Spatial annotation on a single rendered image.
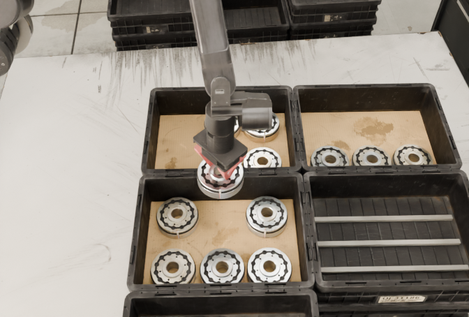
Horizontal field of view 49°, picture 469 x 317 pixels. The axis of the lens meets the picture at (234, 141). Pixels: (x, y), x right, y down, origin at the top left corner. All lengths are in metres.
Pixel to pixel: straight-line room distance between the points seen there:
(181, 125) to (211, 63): 0.60
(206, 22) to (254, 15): 1.70
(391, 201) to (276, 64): 0.72
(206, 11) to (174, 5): 1.60
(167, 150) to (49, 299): 0.49
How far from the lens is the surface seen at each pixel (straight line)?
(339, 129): 1.51
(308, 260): 1.17
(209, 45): 0.93
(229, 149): 1.04
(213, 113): 0.97
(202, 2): 0.92
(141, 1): 2.57
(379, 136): 1.52
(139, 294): 1.14
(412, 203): 1.41
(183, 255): 1.24
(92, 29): 3.26
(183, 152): 1.44
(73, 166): 1.65
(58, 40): 3.24
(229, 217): 1.32
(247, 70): 1.84
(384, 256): 1.31
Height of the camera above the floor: 1.96
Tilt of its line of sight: 51 degrees down
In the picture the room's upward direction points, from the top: 1 degrees counter-clockwise
